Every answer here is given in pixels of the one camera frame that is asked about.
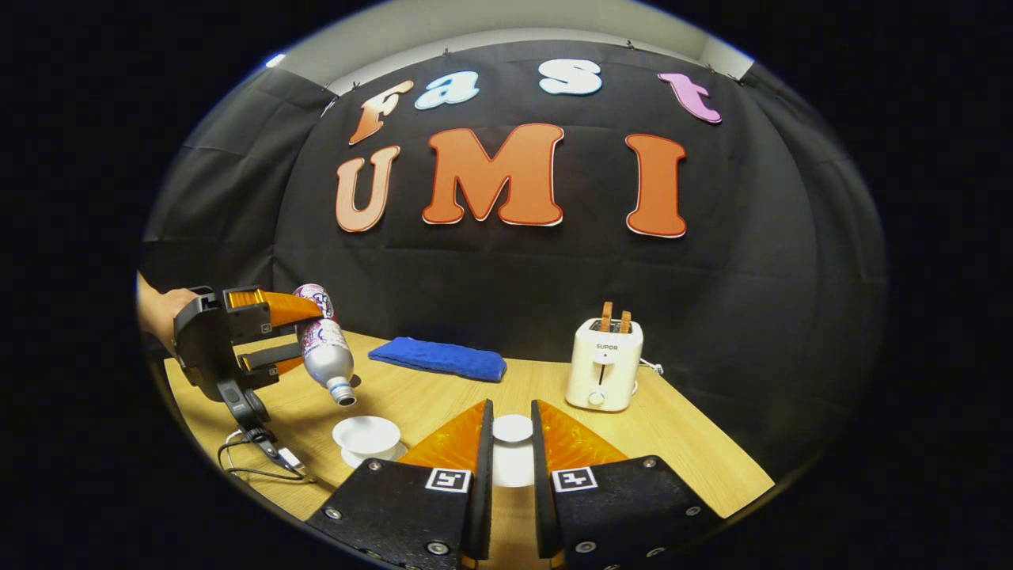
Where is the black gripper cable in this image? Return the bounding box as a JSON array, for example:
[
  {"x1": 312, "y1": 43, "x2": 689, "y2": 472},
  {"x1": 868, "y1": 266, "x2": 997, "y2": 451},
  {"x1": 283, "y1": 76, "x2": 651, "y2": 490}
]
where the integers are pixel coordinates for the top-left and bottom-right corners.
[{"x1": 218, "y1": 424, "x2": 317, "y2": 484}]

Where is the blue towel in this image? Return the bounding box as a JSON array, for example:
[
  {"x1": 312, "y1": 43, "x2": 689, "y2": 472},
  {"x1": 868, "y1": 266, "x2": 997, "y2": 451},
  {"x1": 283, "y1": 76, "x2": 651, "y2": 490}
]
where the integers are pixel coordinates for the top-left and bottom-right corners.
[{"x1": 368, "y1": 336, "x2": 508, "y2": 383}]

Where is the white toaster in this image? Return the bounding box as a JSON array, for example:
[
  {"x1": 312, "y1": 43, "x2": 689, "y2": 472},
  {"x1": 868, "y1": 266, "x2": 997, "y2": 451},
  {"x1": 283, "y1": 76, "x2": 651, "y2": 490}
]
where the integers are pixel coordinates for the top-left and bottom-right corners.
[{"x1": 565, "y1": 317, "x2": 644, "y2": 412}]

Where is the white teacup lid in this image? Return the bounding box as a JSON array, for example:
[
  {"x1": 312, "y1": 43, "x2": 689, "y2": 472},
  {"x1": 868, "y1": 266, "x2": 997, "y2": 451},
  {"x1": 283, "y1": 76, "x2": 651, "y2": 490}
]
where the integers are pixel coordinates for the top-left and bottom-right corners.
[{"x1": 492, "y1": 414, "x2": 536, "y2": 488}]

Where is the silver water bottle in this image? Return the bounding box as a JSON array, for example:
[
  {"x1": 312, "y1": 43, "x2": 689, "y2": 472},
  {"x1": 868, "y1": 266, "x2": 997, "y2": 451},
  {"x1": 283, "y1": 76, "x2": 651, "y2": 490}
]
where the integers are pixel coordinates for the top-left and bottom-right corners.
[{"x1": 293, "y1": 283, "x2": 359, "y2": 408}]

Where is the white saucer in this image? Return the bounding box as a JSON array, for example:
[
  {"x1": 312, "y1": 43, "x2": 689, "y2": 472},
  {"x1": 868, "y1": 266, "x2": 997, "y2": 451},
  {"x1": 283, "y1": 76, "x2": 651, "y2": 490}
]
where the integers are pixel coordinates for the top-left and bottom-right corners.
[{"x1": 342, "y1": 442, "x2": 409, "y2": 469}]

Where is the white teacup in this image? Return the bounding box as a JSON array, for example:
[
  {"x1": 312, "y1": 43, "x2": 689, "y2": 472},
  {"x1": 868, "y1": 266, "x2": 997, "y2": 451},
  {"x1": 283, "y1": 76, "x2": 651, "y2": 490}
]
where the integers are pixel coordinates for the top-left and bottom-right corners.
[{"x1": 332, "y1": 416, "x2": 402, "y2": 458}]

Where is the black backdrop cloth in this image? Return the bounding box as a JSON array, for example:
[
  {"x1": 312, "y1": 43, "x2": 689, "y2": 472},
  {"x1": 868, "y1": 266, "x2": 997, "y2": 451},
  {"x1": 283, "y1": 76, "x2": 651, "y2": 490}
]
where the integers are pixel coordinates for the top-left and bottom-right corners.
[{"x1": 141, "y1": 40, "x2": 887, "y2": 476}]

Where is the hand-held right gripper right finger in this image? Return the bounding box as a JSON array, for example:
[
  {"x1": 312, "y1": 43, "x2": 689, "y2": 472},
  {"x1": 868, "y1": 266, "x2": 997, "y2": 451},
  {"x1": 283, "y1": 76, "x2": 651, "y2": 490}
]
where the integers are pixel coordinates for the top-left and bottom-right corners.
[{"x1": 530, "y1": 398, "x2": 725, "y2": 570}]

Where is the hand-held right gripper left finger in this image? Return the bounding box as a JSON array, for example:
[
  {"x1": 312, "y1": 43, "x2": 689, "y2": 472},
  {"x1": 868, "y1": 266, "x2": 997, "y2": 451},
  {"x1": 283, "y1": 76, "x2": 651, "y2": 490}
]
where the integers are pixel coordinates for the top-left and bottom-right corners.
[{"x1": 305, "y1": 398, "x2": 495, "y2": 569}]

